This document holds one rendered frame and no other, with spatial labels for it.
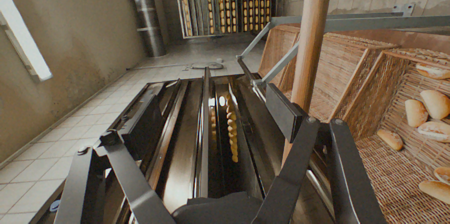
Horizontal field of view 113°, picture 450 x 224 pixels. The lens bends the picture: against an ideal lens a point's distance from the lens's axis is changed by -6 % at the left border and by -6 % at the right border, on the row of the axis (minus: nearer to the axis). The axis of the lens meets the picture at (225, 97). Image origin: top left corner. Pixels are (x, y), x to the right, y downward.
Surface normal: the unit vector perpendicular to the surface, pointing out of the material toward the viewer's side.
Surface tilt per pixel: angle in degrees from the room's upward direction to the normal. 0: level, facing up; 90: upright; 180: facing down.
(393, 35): 0
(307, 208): 70
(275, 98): 0
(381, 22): 90
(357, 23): 90
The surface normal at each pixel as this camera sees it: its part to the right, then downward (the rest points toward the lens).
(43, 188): -0.07, -0.89
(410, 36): -0.99, 0.10
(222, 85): 0.09, 0.46
